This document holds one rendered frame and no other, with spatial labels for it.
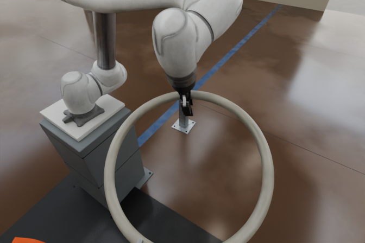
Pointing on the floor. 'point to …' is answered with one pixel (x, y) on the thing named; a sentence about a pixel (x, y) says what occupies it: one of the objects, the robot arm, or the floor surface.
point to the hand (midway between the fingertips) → (188, 106)
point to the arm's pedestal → (98, 159)
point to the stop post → (183, 122)
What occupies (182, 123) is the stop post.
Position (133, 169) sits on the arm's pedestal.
